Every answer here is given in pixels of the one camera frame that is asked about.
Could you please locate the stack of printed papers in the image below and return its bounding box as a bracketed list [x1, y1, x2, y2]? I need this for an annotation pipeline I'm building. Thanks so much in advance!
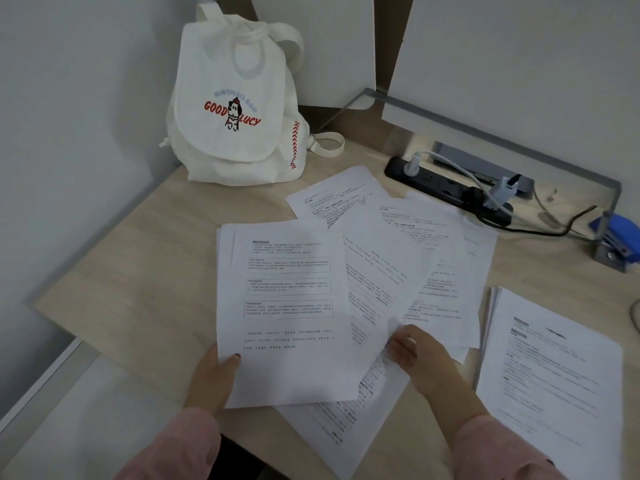
[473, 286, 626, 480]

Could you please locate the person's left hand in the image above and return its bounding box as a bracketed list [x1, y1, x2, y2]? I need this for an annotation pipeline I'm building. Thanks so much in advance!
[183, 343, 242, 421]

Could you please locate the printed sheet with framed boxes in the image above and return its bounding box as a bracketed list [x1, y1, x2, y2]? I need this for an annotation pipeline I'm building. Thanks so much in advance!
[216, 219, 364, 410]

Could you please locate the black power strip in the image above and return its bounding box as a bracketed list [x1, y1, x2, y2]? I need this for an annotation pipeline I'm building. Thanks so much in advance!
[383, 156, 515, 227]

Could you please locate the white canvas backpack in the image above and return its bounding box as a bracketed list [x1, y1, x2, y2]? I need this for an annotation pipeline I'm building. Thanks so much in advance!
[158, 2, 346, 186]

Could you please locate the black power cable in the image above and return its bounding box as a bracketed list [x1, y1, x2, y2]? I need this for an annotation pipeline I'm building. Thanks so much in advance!
[477, 204, 614, 239]

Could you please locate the printed paper sheet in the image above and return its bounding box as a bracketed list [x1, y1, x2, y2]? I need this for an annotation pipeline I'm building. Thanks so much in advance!
[339, 194, 453, 355]
[284, 165, 397, 230]
[378, 191, 501, 365]
[276, 319, 412, 480]

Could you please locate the beige thin cable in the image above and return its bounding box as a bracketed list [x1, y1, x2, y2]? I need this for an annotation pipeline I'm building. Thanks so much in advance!
[531, 186, 603, 236]

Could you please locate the white plug adapter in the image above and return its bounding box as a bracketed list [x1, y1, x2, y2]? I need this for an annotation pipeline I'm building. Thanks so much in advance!
[482, 175, 523, 211]

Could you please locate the person's right hand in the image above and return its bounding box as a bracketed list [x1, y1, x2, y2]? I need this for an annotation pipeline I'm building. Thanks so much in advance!
[387, 324, 482, 411]

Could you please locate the blue stapler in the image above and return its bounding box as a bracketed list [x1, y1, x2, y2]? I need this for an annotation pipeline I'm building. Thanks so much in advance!
[588, 213, 640, 259]

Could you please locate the person's left forearm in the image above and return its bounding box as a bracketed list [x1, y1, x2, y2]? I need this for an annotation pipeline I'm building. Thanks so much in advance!
[114, 406, 222, 480]

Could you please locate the grey metal shelf frame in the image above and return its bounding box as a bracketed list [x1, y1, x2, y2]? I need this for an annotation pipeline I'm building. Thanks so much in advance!
[320, 87, 627, 274]

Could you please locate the grey flat metal box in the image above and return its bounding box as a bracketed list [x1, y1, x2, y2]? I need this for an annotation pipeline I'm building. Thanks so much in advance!
[428, 141, 535, 199]

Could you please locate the person's right forearm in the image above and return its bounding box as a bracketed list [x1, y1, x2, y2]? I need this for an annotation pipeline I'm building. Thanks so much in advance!
[434, 392, 569, 480]

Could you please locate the white partition board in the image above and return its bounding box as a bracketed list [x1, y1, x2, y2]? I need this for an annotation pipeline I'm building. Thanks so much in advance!
[248, 0, 378, 111]
[381, 0, 640, 191]

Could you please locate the white charger cable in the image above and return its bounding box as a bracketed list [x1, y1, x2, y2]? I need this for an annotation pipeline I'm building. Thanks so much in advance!
[419, 150, 502, 187]

